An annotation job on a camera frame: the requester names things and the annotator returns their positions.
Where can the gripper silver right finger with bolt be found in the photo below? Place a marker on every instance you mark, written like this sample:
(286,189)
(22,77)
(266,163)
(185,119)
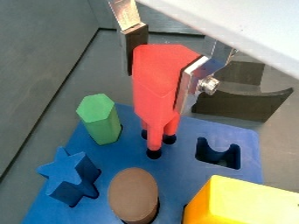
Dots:
(197,77)

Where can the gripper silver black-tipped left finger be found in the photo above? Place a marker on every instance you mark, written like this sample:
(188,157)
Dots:
(133,29)

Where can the red three-prong block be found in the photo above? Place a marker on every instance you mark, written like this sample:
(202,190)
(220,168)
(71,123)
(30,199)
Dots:
(158,64)

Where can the blue foam shape board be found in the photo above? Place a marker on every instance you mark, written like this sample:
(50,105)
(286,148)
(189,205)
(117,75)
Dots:
(209,148)

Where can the black curved stand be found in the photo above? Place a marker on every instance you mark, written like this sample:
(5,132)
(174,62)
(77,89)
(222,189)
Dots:
(240,98)

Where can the green hexagonal prism block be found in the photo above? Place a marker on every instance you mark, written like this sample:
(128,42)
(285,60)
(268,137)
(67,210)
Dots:
(98,114)

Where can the yellow arch block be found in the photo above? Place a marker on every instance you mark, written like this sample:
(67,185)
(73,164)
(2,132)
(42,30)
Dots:
(232,201)

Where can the brown oval cylinder block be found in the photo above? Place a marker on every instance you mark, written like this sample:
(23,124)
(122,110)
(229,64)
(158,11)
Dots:
(134,196)

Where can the blue star block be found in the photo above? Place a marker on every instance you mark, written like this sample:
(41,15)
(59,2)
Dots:
(71,175)

